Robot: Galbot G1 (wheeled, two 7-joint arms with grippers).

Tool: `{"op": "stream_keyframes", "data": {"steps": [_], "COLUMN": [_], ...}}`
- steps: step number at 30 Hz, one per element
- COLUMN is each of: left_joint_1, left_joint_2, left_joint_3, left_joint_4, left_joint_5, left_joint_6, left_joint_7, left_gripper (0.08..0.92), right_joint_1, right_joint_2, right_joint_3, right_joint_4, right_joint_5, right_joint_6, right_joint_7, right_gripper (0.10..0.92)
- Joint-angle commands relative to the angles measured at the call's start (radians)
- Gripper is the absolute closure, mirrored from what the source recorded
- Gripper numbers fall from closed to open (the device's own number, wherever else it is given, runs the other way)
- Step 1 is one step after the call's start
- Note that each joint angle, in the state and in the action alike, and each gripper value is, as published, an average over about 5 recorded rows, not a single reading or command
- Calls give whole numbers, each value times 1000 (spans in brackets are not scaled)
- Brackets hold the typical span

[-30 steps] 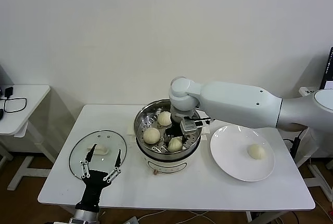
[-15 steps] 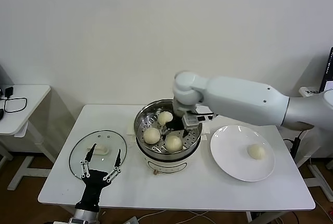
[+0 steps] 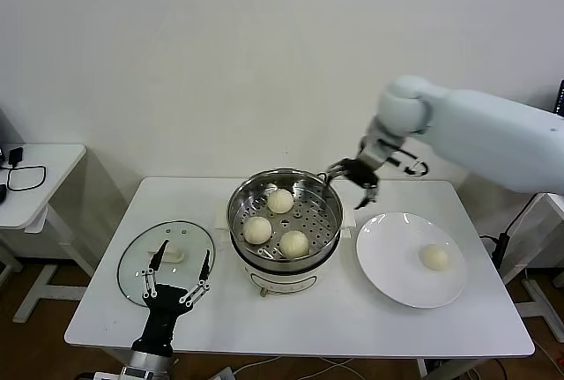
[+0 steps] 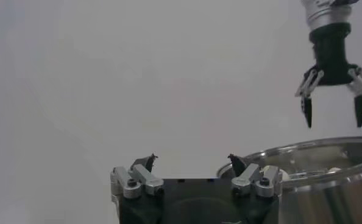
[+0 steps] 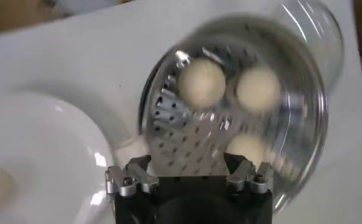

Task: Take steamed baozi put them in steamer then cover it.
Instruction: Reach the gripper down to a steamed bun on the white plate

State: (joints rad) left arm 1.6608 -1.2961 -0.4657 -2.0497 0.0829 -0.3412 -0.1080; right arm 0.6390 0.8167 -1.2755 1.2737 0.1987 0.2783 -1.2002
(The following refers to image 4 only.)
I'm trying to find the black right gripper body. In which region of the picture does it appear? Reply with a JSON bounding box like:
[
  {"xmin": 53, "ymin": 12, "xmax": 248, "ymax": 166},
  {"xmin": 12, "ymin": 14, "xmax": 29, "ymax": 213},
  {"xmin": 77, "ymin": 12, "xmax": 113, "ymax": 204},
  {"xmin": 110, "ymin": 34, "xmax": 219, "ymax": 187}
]
[{"xmin": 308, "ymin": 23, "xmax": 360, "ymax": 86}]

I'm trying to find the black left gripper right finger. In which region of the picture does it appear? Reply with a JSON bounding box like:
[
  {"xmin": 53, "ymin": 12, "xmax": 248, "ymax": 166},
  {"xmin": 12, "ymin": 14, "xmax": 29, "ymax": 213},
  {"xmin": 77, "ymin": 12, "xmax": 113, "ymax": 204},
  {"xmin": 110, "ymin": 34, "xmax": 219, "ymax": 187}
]
[{"xmin": 227, "ymin": 153, "xmax": 284, "ymax": 199}]

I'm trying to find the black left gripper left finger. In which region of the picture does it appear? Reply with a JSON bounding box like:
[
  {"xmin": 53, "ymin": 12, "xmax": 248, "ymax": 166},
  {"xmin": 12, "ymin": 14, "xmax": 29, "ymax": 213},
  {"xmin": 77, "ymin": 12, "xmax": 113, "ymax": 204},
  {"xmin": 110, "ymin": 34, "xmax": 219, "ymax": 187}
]
[{"xmin": 110, "ymin": 153, "xmax": 165, "ymax": 202}]

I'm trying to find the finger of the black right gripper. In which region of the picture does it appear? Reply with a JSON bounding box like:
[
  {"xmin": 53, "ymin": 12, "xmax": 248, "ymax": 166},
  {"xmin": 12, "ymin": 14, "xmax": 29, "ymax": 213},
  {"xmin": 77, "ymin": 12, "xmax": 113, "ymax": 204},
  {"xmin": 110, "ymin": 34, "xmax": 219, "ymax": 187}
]
[
  {"xmin": 294, "ymin": 67, "xmax": 325, "ymax": 128},
  {"xmin": 347, "ymin": 66, "xmax": 362, "ymax": 128}
]

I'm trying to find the stainless steel steamer basket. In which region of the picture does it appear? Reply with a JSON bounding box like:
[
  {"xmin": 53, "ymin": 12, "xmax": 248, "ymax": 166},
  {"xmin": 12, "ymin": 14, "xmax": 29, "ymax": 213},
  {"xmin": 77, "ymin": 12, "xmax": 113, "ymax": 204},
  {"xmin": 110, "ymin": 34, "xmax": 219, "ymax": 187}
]
[{"xmin": 216, "ymin": 136, "xmax": 362, "ymax": 224}]

